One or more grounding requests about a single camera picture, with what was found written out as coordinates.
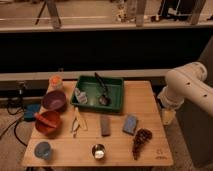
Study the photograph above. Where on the clear plastic packet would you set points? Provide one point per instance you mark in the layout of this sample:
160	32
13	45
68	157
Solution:
80	96

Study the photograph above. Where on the grey rectangular eraser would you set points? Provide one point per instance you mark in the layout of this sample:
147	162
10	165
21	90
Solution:
105	125

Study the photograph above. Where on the blue plastic cup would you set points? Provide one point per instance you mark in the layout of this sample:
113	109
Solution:
43	150

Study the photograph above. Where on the small metal cup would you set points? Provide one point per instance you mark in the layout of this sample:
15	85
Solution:
98	151

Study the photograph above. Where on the blue sponge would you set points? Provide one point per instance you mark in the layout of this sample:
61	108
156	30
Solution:
130	124

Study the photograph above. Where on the blue power strip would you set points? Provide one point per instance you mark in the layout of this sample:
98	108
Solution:
30	110

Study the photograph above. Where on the wooden folding table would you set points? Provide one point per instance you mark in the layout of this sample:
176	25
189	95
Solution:
69	151

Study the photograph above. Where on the red bowl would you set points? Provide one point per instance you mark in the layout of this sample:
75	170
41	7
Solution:
47	122

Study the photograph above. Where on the green plastic tray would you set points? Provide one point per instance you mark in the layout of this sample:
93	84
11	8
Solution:
91	87

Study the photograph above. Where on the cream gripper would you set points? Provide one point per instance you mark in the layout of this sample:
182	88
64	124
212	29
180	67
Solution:
167	116

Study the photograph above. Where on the black metal ladle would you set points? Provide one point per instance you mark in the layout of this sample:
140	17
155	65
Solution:
104	98

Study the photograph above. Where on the purple bowl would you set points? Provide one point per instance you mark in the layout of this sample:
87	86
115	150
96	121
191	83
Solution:
54	100

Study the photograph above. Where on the wooden tongs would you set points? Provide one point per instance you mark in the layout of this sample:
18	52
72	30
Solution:
78	121

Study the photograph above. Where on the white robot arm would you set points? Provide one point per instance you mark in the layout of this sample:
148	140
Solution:
185	82

